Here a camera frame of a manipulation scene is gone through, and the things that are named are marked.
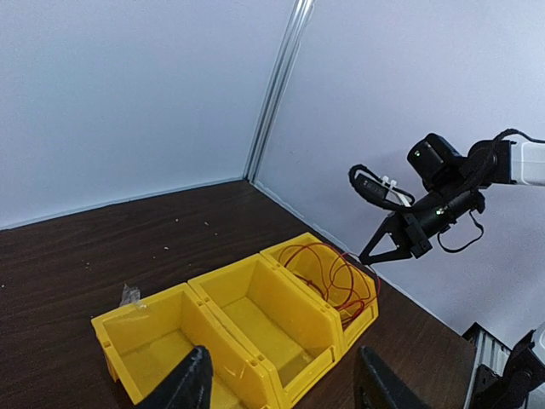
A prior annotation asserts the left yellow plastic bin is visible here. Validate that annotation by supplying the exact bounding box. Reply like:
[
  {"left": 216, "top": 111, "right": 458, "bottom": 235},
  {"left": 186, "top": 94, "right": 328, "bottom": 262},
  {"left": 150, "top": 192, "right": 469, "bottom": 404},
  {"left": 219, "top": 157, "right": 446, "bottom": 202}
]
[{"left": 91, "top": 284, "right": 278, "bottom": 408}]

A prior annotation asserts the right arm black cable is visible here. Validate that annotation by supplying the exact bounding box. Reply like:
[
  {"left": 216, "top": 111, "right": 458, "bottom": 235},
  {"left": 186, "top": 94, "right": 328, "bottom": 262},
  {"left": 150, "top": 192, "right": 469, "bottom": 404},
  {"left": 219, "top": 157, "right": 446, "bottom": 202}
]
[{"left": 347, "top": 127, "right": 545, "bottom": 255}]

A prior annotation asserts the clear plastic scrap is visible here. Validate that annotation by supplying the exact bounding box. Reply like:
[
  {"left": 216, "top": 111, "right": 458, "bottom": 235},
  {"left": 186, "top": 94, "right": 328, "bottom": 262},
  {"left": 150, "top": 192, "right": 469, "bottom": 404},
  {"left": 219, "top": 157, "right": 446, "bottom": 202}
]
[{"left": 119, "top": 284, "right": 146, "bottom": 308}]

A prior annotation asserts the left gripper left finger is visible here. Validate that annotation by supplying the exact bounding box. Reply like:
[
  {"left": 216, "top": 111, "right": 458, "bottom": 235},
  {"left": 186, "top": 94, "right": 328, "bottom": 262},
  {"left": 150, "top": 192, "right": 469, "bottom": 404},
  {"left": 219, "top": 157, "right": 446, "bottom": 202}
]
[{"left": 140, "top": 346, "right": 213, "bottom": 409}]

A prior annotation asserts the right yellow plastic bin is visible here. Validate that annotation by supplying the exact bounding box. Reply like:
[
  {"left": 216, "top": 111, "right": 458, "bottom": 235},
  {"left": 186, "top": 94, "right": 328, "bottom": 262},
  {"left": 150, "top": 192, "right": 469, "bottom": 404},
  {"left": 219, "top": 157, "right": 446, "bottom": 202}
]
[{"left": 260, "top": 233, "right": 380, "bottom": 351}]

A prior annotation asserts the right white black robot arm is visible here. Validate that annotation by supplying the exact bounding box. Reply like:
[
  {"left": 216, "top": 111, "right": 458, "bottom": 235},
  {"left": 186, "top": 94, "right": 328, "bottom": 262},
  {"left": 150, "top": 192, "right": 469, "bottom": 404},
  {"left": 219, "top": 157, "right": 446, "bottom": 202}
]
[{"left": 348, "top": 129, "right": 544, "bottom": 265}]

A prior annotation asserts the right aluminium frame post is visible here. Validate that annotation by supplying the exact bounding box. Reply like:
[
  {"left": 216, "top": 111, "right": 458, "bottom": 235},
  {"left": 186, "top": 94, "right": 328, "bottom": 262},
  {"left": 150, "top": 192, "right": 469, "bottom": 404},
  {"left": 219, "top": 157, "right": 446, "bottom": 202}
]
[{"left": 243, "top": 0, "right": 315, "bottom": 184}]

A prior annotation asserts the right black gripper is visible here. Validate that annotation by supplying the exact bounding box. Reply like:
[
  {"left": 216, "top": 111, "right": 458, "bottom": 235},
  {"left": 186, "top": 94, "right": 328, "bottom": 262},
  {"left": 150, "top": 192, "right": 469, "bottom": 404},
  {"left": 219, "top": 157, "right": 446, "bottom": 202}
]
[{"left": 359, "top": 212, "right": 432, "bottom": 263}]

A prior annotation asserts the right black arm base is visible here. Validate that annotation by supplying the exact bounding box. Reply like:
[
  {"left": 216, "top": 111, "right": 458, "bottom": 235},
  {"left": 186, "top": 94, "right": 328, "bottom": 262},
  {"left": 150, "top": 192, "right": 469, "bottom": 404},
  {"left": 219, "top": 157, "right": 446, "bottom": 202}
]
[{"left": 470, "top": 325, "right": 544, "bottom": 408}]

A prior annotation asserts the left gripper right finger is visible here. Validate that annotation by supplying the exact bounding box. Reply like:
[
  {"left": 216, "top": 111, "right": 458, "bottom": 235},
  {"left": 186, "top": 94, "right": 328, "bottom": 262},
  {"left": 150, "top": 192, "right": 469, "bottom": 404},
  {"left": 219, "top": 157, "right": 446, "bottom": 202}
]
[{"left": 355, "top": 346, "right": 428, "bottom": 409}]

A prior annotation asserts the aluminium front rail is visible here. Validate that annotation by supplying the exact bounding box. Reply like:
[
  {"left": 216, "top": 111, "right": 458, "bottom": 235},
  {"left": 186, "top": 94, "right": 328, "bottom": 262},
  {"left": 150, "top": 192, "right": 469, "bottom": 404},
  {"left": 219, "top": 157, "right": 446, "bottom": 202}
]
[{"left": 462, "top": 323, "right": 511, "bottom": 409}]

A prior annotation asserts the yellow plastic bin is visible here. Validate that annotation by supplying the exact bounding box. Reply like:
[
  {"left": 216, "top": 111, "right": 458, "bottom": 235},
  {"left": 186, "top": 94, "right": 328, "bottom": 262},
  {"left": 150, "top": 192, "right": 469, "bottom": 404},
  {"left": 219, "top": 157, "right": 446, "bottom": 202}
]
[
  {"left": 188, "top": 255, "right": 341, "bottom": 408},
  {"left": 91, "top": 284, "right": 278, "bottom": 408},
  {"left": 260, "top": 233, "right": 380, "bottom": 351}
]

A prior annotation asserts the middle yellow plastic bin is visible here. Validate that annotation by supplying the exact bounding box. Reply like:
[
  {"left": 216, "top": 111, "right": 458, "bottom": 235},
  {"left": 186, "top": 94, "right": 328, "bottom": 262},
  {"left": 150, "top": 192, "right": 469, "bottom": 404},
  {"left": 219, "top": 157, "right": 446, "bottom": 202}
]
[{"left": 188, "top": 255, "right": 341, "bottom": 408}]

